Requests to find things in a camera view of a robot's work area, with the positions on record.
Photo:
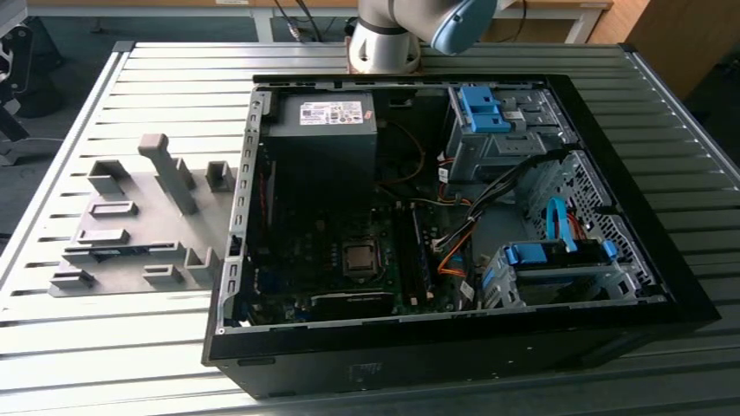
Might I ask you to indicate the CPU socket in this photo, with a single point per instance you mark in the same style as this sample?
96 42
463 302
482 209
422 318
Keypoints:
359 274

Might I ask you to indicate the wooden cabinet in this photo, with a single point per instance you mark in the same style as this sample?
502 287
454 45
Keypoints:
682 39

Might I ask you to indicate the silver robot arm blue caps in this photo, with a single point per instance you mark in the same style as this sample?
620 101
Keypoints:
382 47

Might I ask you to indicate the black open PC case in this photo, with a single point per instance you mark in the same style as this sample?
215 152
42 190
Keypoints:
404 359

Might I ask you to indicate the grey power supply unit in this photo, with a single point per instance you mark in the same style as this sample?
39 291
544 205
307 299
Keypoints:
324 128

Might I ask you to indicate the green motherboard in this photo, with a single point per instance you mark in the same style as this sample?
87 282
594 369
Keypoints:
307 260

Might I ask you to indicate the hard disk in blue carrier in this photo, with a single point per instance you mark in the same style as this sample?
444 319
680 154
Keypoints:
526 253

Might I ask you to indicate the grey metal drive cage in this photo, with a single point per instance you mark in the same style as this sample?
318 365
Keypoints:
508 151

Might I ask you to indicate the black graphics card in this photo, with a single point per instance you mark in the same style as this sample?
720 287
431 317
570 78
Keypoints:
352 303

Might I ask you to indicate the silver CPU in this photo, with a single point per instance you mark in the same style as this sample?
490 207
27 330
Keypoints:
359 258

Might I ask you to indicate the grey metal disk bay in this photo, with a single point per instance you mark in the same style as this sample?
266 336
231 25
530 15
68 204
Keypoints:
578 272

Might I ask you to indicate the white-legged wooden desk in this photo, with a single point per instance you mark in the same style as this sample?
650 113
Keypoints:
174 2

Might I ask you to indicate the grey parts rack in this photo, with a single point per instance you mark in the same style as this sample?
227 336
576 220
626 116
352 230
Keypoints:
132 216

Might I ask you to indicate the blue plastic drive latch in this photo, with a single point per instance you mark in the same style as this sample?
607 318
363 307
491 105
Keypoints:
483 117

